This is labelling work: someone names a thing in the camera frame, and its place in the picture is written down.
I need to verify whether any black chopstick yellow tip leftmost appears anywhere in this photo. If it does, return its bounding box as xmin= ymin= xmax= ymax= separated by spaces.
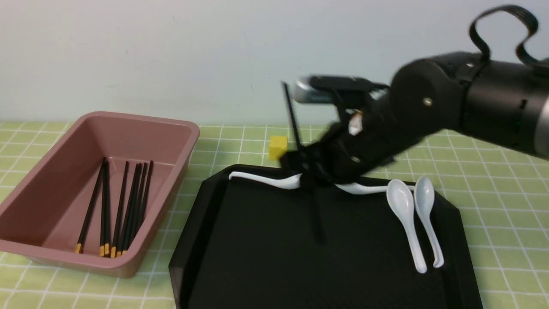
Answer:
xmin=75 ymin=157 xmax=107 ymax=254

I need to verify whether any black plastic tray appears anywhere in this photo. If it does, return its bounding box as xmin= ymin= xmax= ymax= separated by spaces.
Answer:
xmin=169 ymin=164 xmax=483 ymax=309

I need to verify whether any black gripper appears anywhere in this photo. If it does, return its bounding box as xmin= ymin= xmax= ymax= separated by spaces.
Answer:
xmin=280 ymin=95 xmax=423 ymax=184

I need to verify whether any yellow cube block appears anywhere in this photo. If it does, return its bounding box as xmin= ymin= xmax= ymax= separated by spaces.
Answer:
xmin=268 ymin=135 xmax=288 ymax=161

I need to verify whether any pink plastic rectangular bin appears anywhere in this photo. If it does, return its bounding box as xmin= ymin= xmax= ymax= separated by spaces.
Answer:
xmin=0 ymin=112 xmax=200 ymax=278

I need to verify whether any white ceramic spoon far left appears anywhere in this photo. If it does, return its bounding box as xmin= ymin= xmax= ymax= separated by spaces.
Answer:
xmin=228 ymin=171 xmax=302 ymax=190

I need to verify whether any white ceramic spoon upper middle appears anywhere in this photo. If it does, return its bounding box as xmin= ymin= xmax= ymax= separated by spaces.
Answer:
xmin=335 ymin=182 xmax=415 ymax=195

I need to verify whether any white ceramic spoon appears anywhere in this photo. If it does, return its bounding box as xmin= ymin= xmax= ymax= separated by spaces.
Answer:
xmin=335 ymin=182 xmax=415 ymax=195
xmin=414 ymin=176 xmax=445 ymax=268
xmin=386 ymin=179 xmax=427 ymax=273
xmin=228 ymin=171 xmax=302 ymax=190

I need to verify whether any white ceramic spoon centre right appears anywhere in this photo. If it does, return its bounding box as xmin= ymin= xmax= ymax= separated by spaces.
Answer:
xmin=386 ymin=179 xmax=427 ymax=273

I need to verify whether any white ceramic spoon far right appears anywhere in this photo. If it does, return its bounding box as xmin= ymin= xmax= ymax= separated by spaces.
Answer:
xmin=414 ymin=176 xmax=445 ymax=268

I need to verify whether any black flat ribbon cable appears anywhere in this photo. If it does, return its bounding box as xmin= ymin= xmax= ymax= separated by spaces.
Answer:
xmin=468 ymin=5 xmax=549 ymax=69

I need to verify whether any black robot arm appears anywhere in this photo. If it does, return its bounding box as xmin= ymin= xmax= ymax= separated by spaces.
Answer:
xmin=280 ymin=51 xmax=548 ymax=184

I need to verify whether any black chopstick yellow tip rightmost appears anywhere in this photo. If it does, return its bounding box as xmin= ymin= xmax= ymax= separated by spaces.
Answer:
xmin=129 ymin=161 xmax=154 ymax=246

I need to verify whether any black chopstick yellow tip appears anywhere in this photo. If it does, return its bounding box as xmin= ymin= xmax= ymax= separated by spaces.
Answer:
xmin=116 ymin=164 xmax=141 ymax=258
xmin=122 ymin=162 xmax=148 ymax=254
xmin=110 ymin=161 xmax=130 ymax=258
xmin=105 ymin=160 xmax=111 ymax=258
xmin=100 ymin=157 xmax=107 ymax=258
xmin=129 ymin=161 xmax=154 ymax=246
xmin=75 ymin=157 xmax=107 ymax=254

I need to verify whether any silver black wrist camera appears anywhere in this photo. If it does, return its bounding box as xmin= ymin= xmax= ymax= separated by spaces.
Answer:
xmin=293 ymin=75 xmax=389 ymax=104

